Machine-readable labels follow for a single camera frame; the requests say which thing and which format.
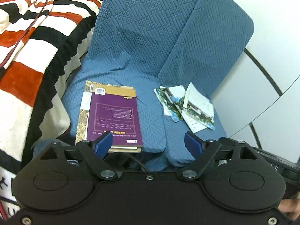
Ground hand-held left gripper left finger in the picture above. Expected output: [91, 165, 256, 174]
[35, 131, 119, 181]

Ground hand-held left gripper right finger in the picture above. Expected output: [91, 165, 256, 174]
[178, 131, 262, 181]

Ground tan map cover book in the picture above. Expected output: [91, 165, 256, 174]
[75, 80, 137, 146]

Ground purple book tan spine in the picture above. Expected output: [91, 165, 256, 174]
[86, 85, 143, 149]

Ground scenic cover notebook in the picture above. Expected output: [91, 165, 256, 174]
[164, 85, 188, 123]
[181, 82, 215, 133]
[154, 87, 176, 117]

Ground person's right hand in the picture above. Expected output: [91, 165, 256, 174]
[278, 191, 300, 221]

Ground red black white striped blanket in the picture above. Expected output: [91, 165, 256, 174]
[0, 0, 109, 218]

